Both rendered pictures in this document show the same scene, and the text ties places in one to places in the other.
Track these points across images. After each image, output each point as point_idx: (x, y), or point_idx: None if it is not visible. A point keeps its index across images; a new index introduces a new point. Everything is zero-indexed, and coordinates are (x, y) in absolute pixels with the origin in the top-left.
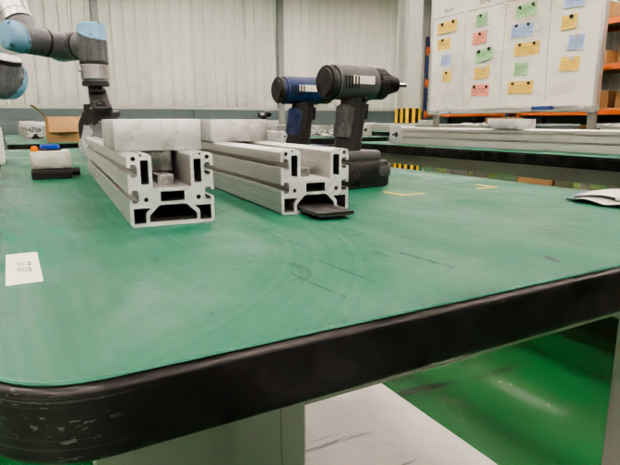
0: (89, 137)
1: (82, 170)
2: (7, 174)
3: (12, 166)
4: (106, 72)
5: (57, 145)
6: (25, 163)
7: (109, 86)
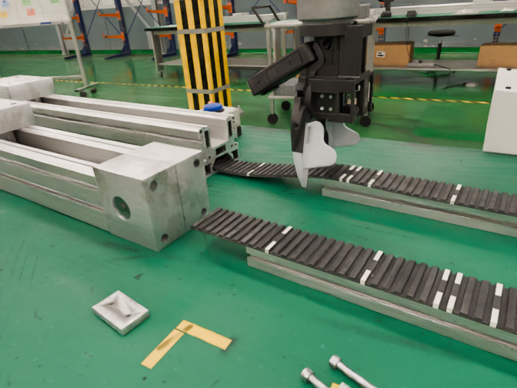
0: (225, 115)
1: (263, 161)
2: (285, 132)
3: (411, 147)
4: (298, 4)
5: (204, 107)
6: (466, 160)
7: (307, 36)
